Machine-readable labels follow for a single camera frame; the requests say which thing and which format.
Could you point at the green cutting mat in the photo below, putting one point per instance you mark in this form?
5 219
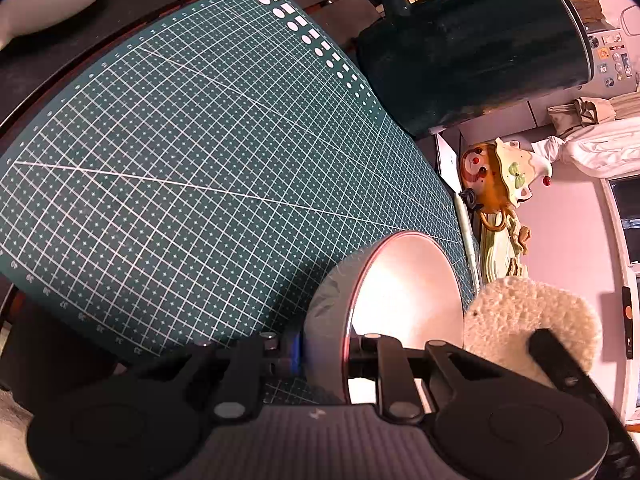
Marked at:
200 170

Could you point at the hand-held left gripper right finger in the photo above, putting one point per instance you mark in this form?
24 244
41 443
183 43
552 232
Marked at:
387 362

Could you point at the dark green kettle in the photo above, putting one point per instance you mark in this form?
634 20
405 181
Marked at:
475 45

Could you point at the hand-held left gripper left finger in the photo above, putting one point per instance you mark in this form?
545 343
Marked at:
295 356

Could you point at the cream round sponge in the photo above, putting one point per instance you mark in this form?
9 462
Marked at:
515 310

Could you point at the orange clown ceramic figurine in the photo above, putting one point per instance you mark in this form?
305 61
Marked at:
487 175

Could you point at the beige cloth bag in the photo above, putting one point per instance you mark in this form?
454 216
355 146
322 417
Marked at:
580 115

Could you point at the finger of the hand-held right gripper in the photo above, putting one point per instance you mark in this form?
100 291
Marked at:
560 360

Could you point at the white hanging cloth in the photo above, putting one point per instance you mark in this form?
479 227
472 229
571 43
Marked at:
595 147

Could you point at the pale green ornate ceramic tray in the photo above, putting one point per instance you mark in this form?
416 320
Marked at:
500 250

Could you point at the grey fridge with magnets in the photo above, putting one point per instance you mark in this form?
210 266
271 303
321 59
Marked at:
612 60

